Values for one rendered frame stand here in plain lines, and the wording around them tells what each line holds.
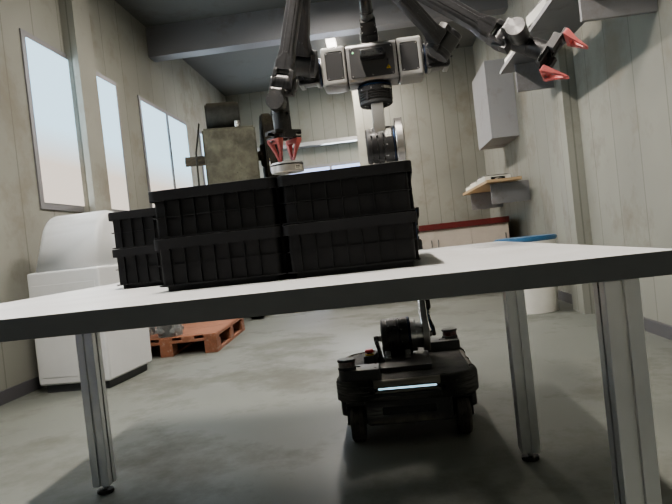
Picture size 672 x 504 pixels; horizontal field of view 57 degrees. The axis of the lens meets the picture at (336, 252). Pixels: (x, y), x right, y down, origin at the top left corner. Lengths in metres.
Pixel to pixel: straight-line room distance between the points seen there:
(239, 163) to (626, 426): 6.49
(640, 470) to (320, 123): 9.65
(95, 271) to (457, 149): 6.48
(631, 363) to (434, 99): 8.57
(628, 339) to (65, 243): 3.74
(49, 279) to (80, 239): 0.32
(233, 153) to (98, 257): 3.45
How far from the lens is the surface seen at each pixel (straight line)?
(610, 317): 1.15
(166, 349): 5.17
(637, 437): 1.22
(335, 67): 2.49
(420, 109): 9.54
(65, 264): 4.34
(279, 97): 1.93
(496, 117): 7.18
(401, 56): 2.49
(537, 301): 5.33
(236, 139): 7.39
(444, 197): 9.40
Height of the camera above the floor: 0.77
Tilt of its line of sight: 1 degrees down
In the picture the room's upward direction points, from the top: 6 degrees counter-clockwise
